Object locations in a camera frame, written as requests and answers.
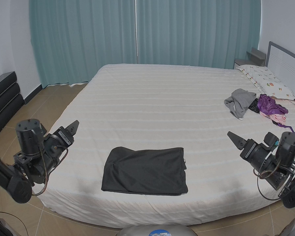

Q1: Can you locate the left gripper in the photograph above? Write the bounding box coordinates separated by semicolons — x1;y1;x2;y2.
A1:
43;120;80;169

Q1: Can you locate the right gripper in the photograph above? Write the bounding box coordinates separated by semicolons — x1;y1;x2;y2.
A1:
227;131;278;179

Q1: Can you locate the black T-shirt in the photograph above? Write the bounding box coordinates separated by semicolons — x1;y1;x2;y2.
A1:
101;147;189;196

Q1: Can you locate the bed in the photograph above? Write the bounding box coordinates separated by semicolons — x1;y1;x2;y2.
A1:
33;41;295;229

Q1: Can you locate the shiny black garment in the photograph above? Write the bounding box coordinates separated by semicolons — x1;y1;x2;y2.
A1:
248;99;261;114

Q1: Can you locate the grey garment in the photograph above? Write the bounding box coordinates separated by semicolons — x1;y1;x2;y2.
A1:
224;88;257;121

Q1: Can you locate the pink garment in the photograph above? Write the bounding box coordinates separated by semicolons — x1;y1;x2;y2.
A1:
260;112;287;124

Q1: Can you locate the purple satin garment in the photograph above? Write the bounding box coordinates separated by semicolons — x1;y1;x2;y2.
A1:
258;94;295;140

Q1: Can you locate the white printed pillow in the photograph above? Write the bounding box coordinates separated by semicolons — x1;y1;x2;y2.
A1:
236;64;295;100

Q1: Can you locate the black chest of drawers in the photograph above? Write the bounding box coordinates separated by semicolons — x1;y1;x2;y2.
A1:
0;71;25;143

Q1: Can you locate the grey bedside table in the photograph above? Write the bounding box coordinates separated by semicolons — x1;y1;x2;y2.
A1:
234;47;266;70

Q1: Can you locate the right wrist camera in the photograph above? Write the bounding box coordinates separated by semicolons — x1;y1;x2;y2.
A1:
264;132;280;148

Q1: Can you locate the black cable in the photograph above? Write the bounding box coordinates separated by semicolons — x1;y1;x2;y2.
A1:
257;156;285;202
0;212;25;236

